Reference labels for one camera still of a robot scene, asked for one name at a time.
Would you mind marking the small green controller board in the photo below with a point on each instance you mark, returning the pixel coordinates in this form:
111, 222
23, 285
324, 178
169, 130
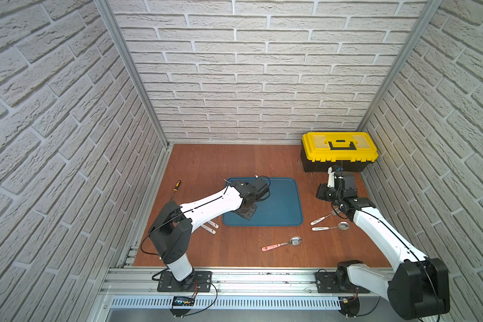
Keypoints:
182, 301

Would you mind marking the round black connector box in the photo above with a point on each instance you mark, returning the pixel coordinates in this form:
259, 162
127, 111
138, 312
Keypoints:
349, 307

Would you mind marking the white handled fork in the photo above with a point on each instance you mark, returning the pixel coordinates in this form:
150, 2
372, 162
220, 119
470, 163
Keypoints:
334, 212
213, 224

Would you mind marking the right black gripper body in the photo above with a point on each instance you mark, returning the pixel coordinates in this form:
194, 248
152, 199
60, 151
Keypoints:
328, 193

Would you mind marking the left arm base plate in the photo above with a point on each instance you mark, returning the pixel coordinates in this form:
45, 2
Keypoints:
198, 281

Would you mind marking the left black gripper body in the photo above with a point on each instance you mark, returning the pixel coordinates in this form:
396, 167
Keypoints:
247, 206

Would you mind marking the teal plastic tray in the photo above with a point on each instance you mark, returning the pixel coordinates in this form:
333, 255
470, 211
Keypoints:
282, 208

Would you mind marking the pink handled spoon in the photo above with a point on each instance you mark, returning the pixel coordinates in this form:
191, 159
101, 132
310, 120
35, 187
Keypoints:
294, 241

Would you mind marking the aluminium front rail frame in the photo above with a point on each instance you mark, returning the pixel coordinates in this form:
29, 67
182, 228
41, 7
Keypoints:
265, 289

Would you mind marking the white handled spoon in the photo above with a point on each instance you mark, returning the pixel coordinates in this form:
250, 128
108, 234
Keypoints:
210, 230
343, 226

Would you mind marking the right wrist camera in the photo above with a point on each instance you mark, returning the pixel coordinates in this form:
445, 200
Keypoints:
335, 175

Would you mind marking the yellow black handled file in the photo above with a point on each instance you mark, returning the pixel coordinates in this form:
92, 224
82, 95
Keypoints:
176, 188

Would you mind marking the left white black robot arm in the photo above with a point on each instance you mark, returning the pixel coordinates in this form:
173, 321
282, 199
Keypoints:
172, 229

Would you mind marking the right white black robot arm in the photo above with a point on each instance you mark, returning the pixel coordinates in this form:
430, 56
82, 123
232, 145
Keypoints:
419, 285

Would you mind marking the yellow black toolbox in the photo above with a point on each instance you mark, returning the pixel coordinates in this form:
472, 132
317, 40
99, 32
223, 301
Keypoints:
352, 151

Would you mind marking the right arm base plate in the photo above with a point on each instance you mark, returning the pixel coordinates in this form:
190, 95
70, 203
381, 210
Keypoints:
326, 283

